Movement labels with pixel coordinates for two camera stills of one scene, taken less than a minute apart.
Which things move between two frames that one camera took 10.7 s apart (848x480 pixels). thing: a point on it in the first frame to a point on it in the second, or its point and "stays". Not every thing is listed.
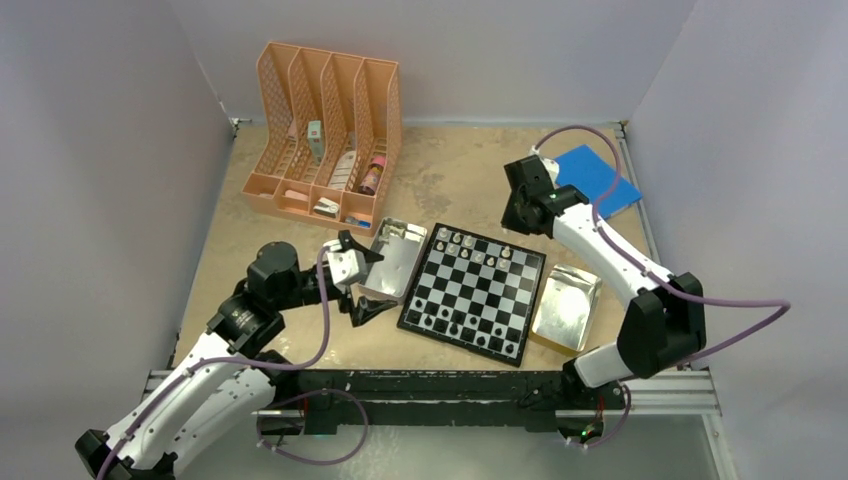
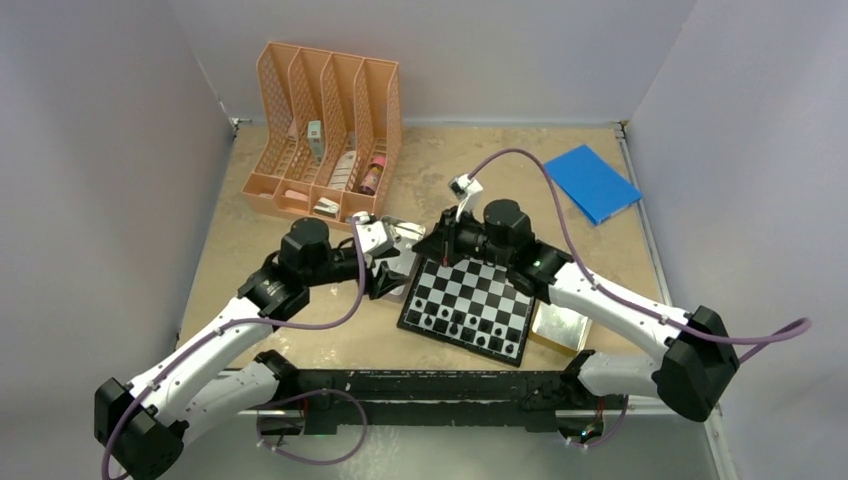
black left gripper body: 343,293 to 372,280
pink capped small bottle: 373,175 stays
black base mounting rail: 316,400 stays
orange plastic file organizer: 329,134 stays
